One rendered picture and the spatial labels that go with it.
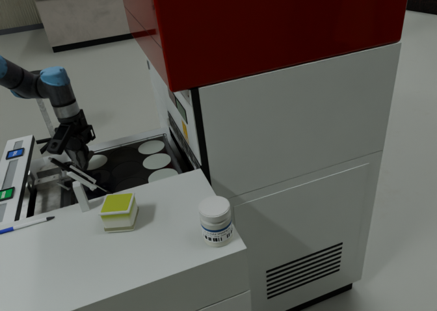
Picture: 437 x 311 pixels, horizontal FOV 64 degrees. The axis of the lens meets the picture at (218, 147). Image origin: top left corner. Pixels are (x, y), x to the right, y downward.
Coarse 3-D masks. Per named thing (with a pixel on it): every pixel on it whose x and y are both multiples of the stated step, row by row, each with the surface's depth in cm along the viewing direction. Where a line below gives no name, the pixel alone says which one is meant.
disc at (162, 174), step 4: (156, 172) 119; (160, 172) 119; (164, 172) 119; (168, 172) 118; (172, 172) 118; (176, 172) 118; (152, 176) 117; (156, 176) 117; (160, 176) 117; (164, 176) 117; (168, 176) 116; (148, 180) 116; (152, 180) 116; (156, 180) 115
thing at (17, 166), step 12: (12, 144) 134; (24, 144) 133; (24, 156) 125; (0, 168) 120; (12, 168) 120; (24, 168) 118; (0, 180) 113; (12, 180) 113; (0, 204) 103; (12, 204) 102; (0, 216) 98; (12, 216) 97
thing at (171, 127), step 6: (168, 120) 142; (168, 126) 145; (174, 132) 133; (174, 138) 144; (180, 138) 129; (174, 144) 142; (180, 144) 127; (180, 150) 135; (186, 150) 121; (180, 156) 135; (186, 156) 121; (186, 162) 128; (192, 162) 115; (186, 168) 127; (192, 168) 114
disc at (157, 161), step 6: (150, 156) 128; (156, 156) 128; (162, 156) 128; (168, 156) 127; (144, 162) 125; (150, 162) 125; (156, 162) 125; (162, 162) 124; (168, 162) 124; (150, 168) 122; (156, 168) 121
